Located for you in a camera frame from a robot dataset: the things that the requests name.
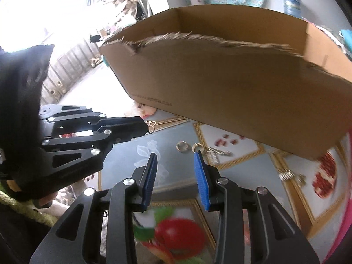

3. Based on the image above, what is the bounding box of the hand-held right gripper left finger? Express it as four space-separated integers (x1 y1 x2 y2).
30 152 158 264

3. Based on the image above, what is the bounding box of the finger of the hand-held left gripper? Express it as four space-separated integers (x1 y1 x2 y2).
38 104 147 143
16 124 150 198

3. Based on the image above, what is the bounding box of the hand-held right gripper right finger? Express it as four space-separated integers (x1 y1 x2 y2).
193 151 321 264

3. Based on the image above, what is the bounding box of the torn brown cardboard box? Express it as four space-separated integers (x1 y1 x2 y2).
99 4 352 160

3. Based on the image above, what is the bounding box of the person's left forearm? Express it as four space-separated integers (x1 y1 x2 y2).
0 188 59 227

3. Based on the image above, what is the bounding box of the person's left hand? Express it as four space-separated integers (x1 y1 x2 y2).
34 194 57 208

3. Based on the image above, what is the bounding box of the fruit print tablecloth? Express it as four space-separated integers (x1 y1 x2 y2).
82 99 352 264

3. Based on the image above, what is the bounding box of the pink blanket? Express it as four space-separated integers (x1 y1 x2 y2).
326 214 352 264

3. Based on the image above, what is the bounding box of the blue water bottle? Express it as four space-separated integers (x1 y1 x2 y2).
283 0 301 18

